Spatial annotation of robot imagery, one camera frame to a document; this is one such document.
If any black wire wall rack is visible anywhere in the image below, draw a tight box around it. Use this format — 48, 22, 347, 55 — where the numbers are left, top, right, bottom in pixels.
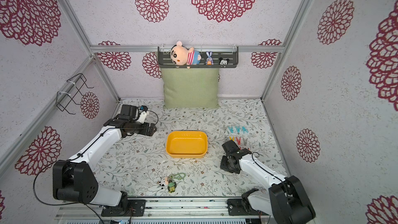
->
55, 73, 93, 115

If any pink boy plush doll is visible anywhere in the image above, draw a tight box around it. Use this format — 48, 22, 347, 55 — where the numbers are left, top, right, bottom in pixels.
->
170, 41, 202, 68

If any yellow plastic storage box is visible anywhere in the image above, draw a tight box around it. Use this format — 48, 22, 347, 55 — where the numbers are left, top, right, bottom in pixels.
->
166, 131, 208, 159

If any cow plush keychain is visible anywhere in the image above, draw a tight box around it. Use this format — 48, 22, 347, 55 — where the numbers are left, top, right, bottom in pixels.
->
157, 177, 169, 189

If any dark metal wall shelf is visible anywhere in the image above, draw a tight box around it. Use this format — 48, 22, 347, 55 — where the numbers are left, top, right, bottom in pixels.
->
157, 41, 238, 68

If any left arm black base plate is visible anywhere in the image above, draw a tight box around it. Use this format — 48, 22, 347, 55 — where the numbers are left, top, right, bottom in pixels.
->
101, 199, 146, 217

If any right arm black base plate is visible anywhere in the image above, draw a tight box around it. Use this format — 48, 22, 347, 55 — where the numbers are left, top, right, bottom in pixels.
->
227, 197, 272, 216

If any aluminium front rail frame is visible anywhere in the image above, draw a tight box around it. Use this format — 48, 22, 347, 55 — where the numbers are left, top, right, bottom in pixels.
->
53, 197, 276, 224

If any small blue bunny figure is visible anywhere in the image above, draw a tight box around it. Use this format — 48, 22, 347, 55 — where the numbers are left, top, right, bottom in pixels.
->
206, 51, 214, 65

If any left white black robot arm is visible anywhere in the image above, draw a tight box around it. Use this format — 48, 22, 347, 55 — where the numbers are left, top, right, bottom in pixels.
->
52, 104, 157, 207

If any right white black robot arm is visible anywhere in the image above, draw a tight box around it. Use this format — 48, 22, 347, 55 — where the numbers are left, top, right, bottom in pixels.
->
220, 140, 316, 224

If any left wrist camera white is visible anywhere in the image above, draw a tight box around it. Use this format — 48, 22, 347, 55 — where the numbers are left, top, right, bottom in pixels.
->
137, 105, 148, 124

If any black white mouse figure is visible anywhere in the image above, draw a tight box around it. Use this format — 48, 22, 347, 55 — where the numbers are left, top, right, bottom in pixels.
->
219, 58, 229, 66

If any green square pillow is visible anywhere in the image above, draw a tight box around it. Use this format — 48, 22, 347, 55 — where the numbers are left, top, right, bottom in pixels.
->
161, 68, 219, 109

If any green toy keychain with chain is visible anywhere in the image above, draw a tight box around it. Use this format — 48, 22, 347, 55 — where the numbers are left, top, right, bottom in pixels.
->
167, 173, 186, 193

